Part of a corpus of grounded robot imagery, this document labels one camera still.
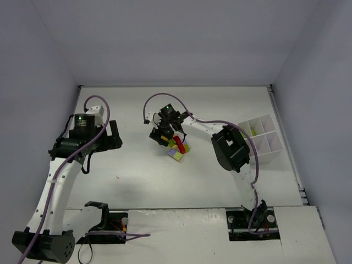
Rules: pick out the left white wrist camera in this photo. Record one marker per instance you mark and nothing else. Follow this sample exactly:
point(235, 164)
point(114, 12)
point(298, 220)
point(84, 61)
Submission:
point(97, 112)

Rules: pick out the red long lego brick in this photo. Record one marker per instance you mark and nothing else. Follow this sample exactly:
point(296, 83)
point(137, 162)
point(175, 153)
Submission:
point(178, 144)

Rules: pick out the white divided container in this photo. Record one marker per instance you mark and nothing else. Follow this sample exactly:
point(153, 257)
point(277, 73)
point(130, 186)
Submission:
point(267, 144)

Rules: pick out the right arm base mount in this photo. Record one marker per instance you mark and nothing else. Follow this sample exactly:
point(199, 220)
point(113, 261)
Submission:
point(265, 228)

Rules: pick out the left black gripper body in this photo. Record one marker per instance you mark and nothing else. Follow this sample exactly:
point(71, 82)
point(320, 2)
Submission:
point(109, 140)

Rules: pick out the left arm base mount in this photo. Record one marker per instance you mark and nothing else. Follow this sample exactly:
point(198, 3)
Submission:
point(112, 229)

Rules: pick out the green lego on red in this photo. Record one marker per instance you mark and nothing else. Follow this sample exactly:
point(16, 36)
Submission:
point(187, 148)

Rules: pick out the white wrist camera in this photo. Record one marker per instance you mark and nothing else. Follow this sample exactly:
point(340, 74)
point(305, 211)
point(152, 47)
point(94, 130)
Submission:
point(152, 118)
point(97, 112)

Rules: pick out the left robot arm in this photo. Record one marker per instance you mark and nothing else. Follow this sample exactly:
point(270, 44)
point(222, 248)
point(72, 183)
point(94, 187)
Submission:
point(47, 237)

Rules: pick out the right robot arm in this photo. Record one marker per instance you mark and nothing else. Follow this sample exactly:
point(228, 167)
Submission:
point(231, 150)

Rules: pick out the pale green square lego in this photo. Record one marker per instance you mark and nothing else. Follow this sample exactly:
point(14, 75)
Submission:
point(178, 156)

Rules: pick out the green square lego brick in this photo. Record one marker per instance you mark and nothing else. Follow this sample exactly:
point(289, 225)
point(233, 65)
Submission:
point(171, 143)

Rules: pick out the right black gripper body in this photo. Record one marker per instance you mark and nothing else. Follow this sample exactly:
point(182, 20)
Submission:
point(160, 135)

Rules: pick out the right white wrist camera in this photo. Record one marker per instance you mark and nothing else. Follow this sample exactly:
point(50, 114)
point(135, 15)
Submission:
point(152, 118)

